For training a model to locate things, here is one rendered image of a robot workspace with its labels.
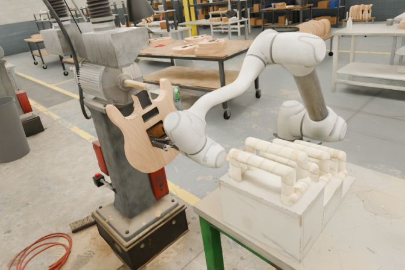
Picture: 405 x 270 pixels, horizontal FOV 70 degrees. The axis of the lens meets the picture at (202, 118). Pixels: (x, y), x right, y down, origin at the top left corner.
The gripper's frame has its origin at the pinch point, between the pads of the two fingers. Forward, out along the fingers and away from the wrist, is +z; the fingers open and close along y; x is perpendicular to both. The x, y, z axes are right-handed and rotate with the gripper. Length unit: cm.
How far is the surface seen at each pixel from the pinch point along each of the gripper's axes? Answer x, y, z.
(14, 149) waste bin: -82, -42, 292
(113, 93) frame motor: 16.8, 0.3, 31.0
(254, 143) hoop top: 16, -2, -61
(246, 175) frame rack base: 6, -7, -60
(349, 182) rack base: -16, 25, -78
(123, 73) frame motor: 24.0, 9.5, 30.0
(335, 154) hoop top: -6, 27, -72
